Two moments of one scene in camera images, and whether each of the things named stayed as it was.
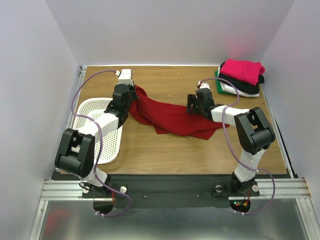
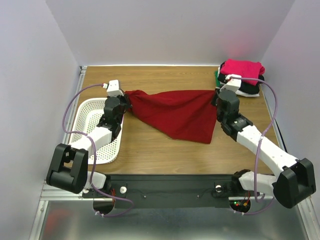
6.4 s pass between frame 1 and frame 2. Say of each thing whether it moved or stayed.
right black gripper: moved
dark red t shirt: moved
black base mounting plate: stayed
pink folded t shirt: stayed
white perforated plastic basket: stayed
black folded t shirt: stayed
